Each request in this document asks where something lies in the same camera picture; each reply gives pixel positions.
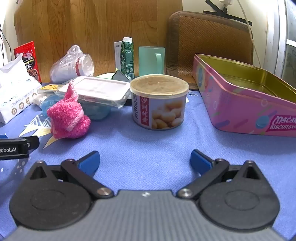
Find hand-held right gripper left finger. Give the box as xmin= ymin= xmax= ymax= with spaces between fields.
xmin=24 ymin=151 xmax=114 ymax=199

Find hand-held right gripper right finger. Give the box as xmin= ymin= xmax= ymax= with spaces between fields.
xmin=177 ymin=149 xmax=263 ymax=199

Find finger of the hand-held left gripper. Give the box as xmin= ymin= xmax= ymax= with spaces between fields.
xmin=24 ymin=136 xmax=39 ymax=151

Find pink knitted scrubber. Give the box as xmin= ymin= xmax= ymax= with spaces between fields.
xmin=47 ymin=82 xmax=92 ymax=139

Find white tissue pack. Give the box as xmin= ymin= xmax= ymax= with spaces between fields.
xmin=0 ymin=53 xmax=42 ymax=124

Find yellow labelled small box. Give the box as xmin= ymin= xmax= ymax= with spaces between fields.
xmin=32 ymin=84 xmax=58 ymax=105

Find blue printed tablecloth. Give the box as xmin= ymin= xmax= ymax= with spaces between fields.
xmin=0 ymin=81 xmax=296 ymax=234

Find pink biscuit tin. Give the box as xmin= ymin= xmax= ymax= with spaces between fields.
xmin=192 ymin=54 xmax=296 ymax=138

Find clear lidded plastic container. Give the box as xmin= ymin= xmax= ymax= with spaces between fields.
xmin=55 ymin=76 xmax=131 ymax=108

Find food can with plastic lid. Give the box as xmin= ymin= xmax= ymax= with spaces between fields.
xmin=129 ymin=74 xmax=189 ymax=131

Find plastic bag of cups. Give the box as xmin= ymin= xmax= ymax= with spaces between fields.
xmin=50 ymin=45 xmax=95 ymax=84

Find red snack box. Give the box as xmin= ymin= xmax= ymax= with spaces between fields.
xmin=13 ymin=41 xmax=42 ymax=84

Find dark grey cloth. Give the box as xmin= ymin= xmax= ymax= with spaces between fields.
xmin=112 ymin=71 xmax=131 ymax=82

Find green drink carton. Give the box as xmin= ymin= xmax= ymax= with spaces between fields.
xmin=114 ymin=37 xmax=135 ymax=80

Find teal plastic mug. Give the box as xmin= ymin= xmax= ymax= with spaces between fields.
xmin=138 ymin=46 xmax=166 ymax=77

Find wooden board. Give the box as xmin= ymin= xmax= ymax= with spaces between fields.
xmin=13 ymin=0 xmax=183 ymax=84

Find black tape strips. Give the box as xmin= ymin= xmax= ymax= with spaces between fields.
xmin=203 ymin=0 xmax=252 ymax=24

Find white cable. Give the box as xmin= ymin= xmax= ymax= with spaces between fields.
xmin=236 ymin=0 xmax=263 ymax=67

